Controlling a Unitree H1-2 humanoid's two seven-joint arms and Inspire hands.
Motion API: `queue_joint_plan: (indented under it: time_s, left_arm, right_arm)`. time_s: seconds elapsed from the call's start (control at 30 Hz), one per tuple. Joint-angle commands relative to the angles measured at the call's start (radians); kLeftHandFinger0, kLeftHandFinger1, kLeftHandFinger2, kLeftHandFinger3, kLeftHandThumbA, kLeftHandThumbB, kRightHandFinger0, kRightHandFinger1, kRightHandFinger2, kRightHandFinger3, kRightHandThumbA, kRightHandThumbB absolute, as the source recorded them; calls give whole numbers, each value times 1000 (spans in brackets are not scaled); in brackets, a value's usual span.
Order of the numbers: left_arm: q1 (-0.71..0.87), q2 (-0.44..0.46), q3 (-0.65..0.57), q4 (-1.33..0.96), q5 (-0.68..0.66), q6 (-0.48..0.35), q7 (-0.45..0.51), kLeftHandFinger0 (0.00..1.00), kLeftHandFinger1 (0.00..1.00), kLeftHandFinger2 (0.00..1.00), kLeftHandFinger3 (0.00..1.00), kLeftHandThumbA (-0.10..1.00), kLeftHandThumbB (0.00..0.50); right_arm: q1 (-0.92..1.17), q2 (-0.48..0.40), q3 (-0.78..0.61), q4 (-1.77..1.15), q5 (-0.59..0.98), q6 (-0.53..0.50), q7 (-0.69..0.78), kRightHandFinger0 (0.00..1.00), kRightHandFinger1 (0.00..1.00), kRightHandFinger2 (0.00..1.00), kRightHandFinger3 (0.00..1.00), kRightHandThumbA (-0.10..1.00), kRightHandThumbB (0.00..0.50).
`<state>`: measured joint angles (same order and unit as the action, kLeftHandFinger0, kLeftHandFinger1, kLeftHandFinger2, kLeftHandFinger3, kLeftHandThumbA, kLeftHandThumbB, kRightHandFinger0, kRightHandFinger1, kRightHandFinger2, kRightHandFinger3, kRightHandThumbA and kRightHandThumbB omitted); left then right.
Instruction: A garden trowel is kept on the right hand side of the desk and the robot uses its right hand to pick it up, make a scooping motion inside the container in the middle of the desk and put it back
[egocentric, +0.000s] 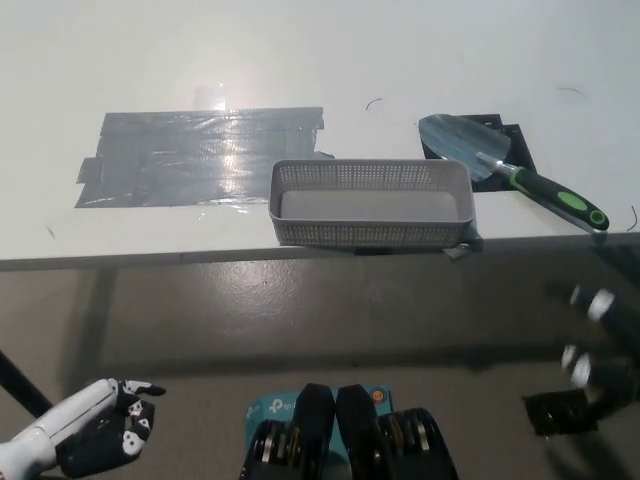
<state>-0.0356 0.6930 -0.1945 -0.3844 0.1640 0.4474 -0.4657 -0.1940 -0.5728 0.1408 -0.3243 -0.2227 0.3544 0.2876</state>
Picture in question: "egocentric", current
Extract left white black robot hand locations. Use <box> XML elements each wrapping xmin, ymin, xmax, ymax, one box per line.
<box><xmin>0</xmin><ymin>378</ymin><xmax>167</xmax><ymax>479</ymax></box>

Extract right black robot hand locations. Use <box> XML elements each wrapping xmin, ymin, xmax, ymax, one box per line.
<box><xmin>545</xmin><ymin>278</ymin><xmax>640</xmax><ymax>426</ymax></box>

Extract garden trowel green black handle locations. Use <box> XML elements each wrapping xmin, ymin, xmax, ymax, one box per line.
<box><xmin>418</xmin><ymin>113</ymin><xmax>611</xmax><ymax>242</ymax></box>

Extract black tape patch on desk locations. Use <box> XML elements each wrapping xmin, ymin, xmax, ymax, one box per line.
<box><xmin>422</xmin><ymin>113</ymin><xmax>536</xmax><ymax>194</ymax></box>

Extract black robot torso blocks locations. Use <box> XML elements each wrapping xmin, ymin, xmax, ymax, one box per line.
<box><xmin>238</xmin><ymin>382</ymin><xmax>461</xmax><ymax>480</ymax></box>

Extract black table leg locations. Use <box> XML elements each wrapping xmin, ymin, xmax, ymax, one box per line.
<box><xmin>0</xmin><ymin>347</ymin><xmax>54</xmax><ymax>419</ymax></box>

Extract grey tape piece under basket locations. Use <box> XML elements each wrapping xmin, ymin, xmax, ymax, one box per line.
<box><xmin>442</xmin><ymin>224</ymin><xmax>485</xmax><ymax>264</ymax></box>

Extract teal tp-link box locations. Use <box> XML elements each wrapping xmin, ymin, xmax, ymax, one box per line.
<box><xmin>244</xmin><ymin>383</ymin><xmax>396</xmax><ymax>451</ymax></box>

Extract grey perforated plastic basket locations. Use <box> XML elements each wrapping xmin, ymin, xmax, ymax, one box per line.
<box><xmin>268</xmin><ymin>158</ymin><xmax>477</xmax><ymax>249</ymax></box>

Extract large grey duct tape patch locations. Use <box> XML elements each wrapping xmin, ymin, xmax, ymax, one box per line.
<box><xmin>73</xmin><ymin>105</ymin><xmax>337</xmax><ymax>210</ymax></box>

